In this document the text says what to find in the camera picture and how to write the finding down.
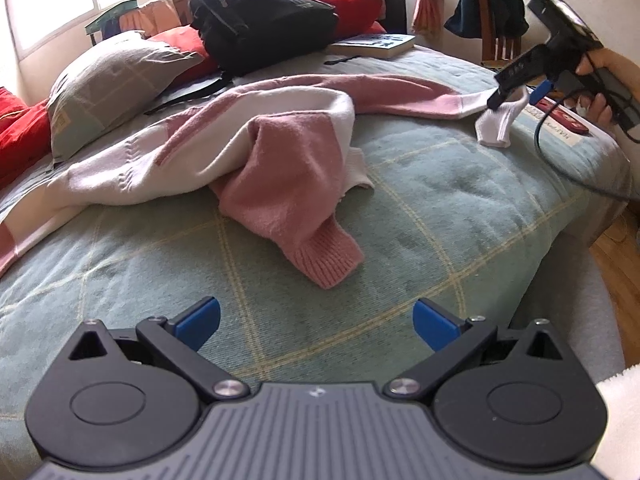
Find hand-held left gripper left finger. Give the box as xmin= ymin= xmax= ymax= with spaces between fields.
xmin=67 ymin=296 xmax=250 ymax=403

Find black cable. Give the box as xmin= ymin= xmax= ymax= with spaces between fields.
xmin=533 ymin=94 xmax=637 ymax=202

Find person's right hand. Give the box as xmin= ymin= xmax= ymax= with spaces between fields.
xmin=574 ymin=46 xmax=640 ymax=128

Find red cushions at left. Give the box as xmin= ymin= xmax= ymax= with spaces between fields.
xmin=0 ymin=86 xmax=54 ymax=189

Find black backpack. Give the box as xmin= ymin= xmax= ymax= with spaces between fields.
xmin=145 ymin=0 xmax=340 ymax=116

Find grey green pillow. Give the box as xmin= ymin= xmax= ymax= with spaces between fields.
xmin=46 ymin=30 xmax=207 ymax=163

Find person's white fleece top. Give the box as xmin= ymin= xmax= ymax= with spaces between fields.
xmin=594 ymin=366 xmax=640 ymax=480

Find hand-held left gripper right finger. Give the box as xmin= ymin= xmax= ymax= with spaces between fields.
xmin=384 ymin=298 xmax=568 ymax=403

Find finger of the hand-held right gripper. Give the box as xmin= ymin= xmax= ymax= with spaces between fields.
xmin=529 ymin=79 xmax=553 ymax=106
xmin=484 ymin=85 xmax=512 ymax=110

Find red phone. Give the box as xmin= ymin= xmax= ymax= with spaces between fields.
xmin=532 ymin=99 xmax=592 ymax=137

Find window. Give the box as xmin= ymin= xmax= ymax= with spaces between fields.
xmin=0 ymin=0 xmax=211 ymax=57

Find green plaid blanket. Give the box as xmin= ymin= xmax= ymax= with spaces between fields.
xmin=0 ymin=45 xmax=633 ymax=461

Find green stool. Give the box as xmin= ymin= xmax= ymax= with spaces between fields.
xmin=84 ymin=0 xmax=139 ymax=49

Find peach cloth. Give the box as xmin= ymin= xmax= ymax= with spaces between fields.
xmin=120 ymin=0 xmax=192 ymax=37

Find pink and white sweater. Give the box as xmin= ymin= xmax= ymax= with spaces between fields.
xmin=0 ymin=74 xmax=531 ymax=292

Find grey mattress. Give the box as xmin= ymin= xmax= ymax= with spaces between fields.
xmin=514 ymin=227 xmax=627 ymax=377

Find red cushion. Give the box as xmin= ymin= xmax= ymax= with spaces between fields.
xmin=304 ymin=0 xmax=387 ymax=47
xmin=147 ymin=25 xmax=219 ymax=72

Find thick paperback book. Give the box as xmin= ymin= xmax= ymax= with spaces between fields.
xmin=327 ymin=33 xmax=417 ymax=60

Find wooden chair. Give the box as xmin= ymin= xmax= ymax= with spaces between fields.
xmin=479 ymin=0 xmax=525 ymax=69

